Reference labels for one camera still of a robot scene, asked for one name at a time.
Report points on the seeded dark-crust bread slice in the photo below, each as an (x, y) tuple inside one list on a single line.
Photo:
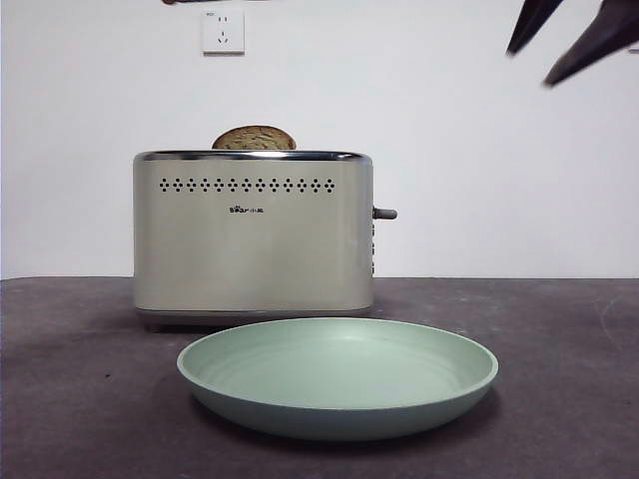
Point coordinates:
[(254, 139)]

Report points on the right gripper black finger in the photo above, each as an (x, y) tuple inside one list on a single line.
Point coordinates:
[(604, 40), (534, 20)]

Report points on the pale green round plate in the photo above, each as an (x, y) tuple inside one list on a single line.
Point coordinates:
[(334, 369)]

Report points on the cream two-slot toaster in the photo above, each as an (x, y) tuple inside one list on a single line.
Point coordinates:
[(249, 259)]

